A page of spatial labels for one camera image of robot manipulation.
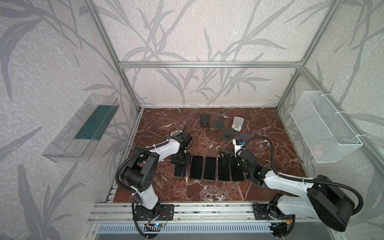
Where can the green circuit board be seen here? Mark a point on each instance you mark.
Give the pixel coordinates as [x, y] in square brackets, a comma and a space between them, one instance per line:
[155, 227]

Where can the black round-base phone stand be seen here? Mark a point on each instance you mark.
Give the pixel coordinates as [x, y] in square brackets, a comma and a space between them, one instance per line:
[219, 124]

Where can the clear acrylic wall tray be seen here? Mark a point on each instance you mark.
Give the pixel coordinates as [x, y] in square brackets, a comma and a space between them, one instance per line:
[79, 138]

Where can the black phone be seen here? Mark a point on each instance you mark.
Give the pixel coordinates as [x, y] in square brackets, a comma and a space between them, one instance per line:
[210, 169]
[223, 172]
[196, 167]
[237, 174]
[180, 170]

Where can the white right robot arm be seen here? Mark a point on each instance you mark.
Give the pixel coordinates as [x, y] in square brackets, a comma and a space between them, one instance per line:
[316, 198]

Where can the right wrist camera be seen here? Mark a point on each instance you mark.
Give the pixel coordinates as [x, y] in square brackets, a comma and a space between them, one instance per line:
[238, 145]

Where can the black phone front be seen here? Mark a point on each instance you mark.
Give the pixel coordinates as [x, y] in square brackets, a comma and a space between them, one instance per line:
[223, 172]

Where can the white wire mesh basket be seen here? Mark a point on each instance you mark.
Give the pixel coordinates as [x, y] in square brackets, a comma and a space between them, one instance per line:
[325, 131]

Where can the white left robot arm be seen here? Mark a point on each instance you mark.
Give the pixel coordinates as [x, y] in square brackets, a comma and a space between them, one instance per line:
[137, 173]

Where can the grey round-base phone stand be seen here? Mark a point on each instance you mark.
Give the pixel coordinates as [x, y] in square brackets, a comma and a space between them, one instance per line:
[228, 134]

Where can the black rear phone stand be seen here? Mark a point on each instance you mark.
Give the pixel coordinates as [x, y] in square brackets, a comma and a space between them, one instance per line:
[205, 120]

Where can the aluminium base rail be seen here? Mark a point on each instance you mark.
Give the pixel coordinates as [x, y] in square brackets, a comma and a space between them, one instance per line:
[183, 212]

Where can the white phone stand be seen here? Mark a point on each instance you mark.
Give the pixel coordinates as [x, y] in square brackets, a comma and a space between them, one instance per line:
[237, 124]

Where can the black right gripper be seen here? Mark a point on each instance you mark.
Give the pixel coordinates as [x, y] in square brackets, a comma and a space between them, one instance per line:
[227, 157]

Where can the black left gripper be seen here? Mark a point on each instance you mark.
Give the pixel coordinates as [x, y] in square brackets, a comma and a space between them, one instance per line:
[180, 158]

